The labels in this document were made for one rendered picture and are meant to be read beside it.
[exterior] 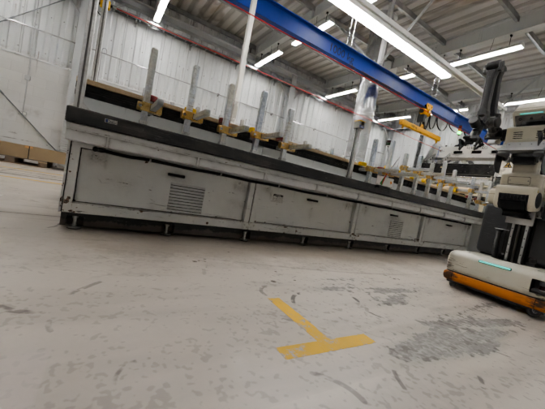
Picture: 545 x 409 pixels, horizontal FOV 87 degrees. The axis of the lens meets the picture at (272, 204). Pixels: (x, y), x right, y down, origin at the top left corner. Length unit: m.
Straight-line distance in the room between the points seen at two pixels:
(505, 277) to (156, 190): 2.41
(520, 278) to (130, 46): 9.24
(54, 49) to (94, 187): 7.46
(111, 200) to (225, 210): 0.80
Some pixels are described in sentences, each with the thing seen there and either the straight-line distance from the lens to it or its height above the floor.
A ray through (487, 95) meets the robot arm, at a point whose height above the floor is 1.38.
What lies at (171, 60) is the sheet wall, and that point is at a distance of 9.67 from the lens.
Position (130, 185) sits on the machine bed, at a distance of 2.14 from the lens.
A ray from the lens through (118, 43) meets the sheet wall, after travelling 9.52.
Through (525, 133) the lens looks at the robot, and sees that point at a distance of 2.63.
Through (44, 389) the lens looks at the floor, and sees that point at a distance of 0.81.
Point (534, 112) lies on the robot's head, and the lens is 2.60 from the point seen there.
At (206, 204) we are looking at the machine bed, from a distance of 2.26.
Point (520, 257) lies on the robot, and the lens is 2.72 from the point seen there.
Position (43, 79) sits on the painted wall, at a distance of 9.27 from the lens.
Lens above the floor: 0.47
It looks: 3 degrees down
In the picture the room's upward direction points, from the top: 11 degrees clockwise
